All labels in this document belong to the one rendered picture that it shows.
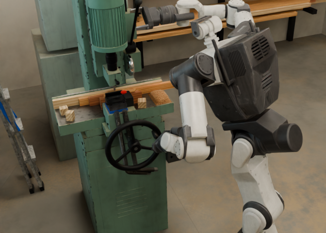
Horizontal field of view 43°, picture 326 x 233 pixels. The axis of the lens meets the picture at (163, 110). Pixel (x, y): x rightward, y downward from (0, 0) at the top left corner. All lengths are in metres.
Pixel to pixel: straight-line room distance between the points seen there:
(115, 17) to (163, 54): 2.87
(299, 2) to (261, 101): 3.42
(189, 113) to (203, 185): 1.62
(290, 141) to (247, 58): 0.37
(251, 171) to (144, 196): 0.86
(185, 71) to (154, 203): 1.21
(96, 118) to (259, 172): 0.83
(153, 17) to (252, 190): 0.93
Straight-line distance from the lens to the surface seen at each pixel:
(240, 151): 1.76
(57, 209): 2.98
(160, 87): 2.31
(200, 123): 1.45
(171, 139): 1.66
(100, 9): 2.00
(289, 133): 1.67
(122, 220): 2.56
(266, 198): 1.92
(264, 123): 1.69
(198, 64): 1.48
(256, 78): 1.59
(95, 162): 2.25
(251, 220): 1.93
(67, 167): 3.32
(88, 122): 2.11
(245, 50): 1.54
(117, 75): 2.16
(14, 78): 4.60
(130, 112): 2.03
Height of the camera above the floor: 1.98
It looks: 30 degrees down
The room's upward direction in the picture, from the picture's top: 2 degrees counter-clockwise
